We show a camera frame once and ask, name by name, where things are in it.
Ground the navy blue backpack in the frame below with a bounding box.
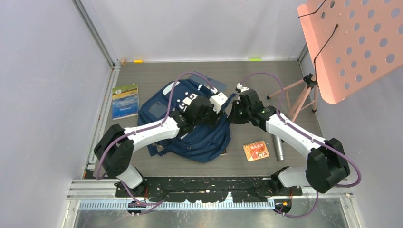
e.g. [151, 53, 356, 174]
[137, 78, 231, 163]

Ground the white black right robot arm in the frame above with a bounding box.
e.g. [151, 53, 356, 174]
[228, 87, 351, 195]

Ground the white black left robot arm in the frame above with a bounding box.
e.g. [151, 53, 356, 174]
[93, 93, 227, 197]

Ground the dark blue notebook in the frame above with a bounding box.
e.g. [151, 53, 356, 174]
[189, 74, 227, 93]

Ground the dark Three Days book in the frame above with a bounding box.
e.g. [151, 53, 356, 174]
[219, 149, 227, 156]

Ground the orange spiral notepad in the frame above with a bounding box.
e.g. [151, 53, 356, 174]
[243, 141, 270, 162]

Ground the green tape piece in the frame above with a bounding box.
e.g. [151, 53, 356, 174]
[249, 57, 262, 61]

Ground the silver metal cylinder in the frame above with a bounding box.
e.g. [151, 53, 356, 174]
[272, 135, 284, 162]

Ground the blue green landscape book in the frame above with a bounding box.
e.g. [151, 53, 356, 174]
[112, 84, 140, 120]

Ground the small wooden cube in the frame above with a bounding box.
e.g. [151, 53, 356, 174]
[119, 58, 127, 66]

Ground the pink perforated stand board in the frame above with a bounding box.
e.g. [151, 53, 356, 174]
[297, 0, 403, 105]

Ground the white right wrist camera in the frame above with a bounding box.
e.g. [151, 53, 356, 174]
[235, 83, 249, 93]

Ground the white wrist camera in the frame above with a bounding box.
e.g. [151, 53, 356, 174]
[235, 83, 249, 93]
[209, 92, 228, 113]

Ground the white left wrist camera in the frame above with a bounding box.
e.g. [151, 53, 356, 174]
[209, 92, 228, 113]

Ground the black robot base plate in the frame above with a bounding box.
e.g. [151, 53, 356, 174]
[114, 176, 302, 203]

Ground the black thin stand cable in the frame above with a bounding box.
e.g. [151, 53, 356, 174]
[297, 0, 339, 86]

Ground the aluminium frame rail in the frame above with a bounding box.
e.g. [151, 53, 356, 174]
[72, 0, 115, 68]

